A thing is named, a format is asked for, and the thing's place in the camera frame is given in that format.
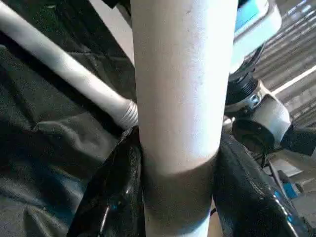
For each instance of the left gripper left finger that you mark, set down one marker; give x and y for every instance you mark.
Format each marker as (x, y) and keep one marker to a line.
(116, 197)

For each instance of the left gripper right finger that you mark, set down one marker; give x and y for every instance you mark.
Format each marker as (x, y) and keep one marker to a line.
(247, 207)

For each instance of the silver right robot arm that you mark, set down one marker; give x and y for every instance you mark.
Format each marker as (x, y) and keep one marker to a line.
(266, 113)

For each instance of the white plastic table leg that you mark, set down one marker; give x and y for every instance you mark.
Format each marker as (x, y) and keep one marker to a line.
(182, 98)
(59, 59)

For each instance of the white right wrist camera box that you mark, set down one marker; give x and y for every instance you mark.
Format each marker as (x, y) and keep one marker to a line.
(256, 29)

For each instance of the black mat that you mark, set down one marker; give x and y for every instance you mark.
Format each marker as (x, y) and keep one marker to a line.
(39, 163)

